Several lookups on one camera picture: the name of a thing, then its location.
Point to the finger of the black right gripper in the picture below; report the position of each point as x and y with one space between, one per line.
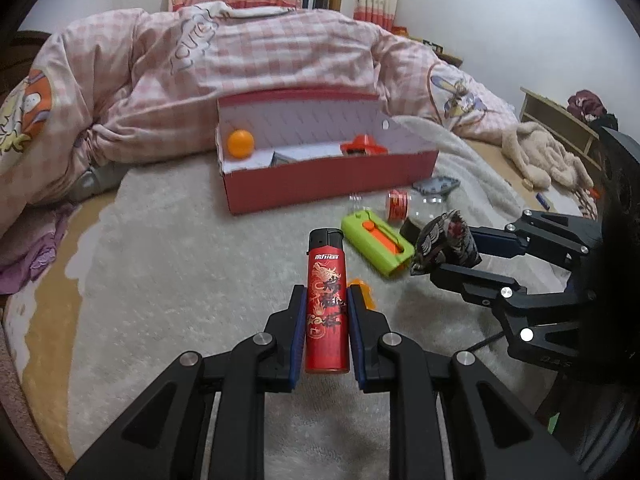
565 241
490 289

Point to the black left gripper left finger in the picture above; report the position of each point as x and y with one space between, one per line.
203 417

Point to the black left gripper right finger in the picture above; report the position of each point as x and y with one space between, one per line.
450 417

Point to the black white patterned toy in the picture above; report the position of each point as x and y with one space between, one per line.
446 239

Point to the green utility knife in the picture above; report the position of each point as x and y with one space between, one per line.
380 244

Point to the red lighter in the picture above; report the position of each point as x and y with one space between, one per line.
326 326

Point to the red hat-shaped toy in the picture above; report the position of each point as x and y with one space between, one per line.
363 144

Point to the orange ping pong ball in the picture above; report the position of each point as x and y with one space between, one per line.
241 144

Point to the beige plush toy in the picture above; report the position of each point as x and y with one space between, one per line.
542 159

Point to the wooden side table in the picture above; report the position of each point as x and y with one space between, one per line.
574 134

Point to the grey metal hinge plate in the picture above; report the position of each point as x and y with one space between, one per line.
436 186

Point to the clear plastic bottle red label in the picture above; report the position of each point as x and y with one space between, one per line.
397 205

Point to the white fluffy blanket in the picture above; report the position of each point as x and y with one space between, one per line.
174 271

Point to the purple cloth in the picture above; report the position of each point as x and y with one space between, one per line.
31 245

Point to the red cardboard box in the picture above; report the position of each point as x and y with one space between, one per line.
310 125

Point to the pink checkered quilt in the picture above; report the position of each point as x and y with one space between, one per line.
134 86

